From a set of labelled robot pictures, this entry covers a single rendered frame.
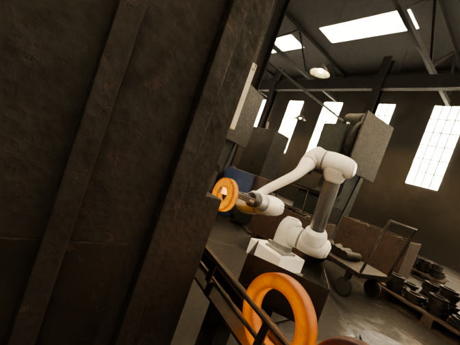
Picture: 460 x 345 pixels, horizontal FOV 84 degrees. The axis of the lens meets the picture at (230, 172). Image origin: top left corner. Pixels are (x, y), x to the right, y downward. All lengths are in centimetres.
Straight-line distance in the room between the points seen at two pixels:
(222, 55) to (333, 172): 125
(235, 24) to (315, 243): 155
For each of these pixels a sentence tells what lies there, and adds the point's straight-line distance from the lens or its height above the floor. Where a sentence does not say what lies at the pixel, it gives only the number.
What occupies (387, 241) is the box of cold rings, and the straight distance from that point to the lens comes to 467.
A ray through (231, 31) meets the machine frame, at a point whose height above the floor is 125.
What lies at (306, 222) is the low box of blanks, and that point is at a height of 58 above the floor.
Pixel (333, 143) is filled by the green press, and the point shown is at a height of 213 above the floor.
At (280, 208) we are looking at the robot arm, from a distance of 140.
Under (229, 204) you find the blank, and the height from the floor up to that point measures 80.
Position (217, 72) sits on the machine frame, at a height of 115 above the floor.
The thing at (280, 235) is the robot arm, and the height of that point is 58.
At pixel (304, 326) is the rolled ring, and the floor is 73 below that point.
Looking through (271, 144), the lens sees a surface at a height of 167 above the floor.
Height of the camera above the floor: 98
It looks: 2 degrees down
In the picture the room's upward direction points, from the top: 20 degrees clockwise
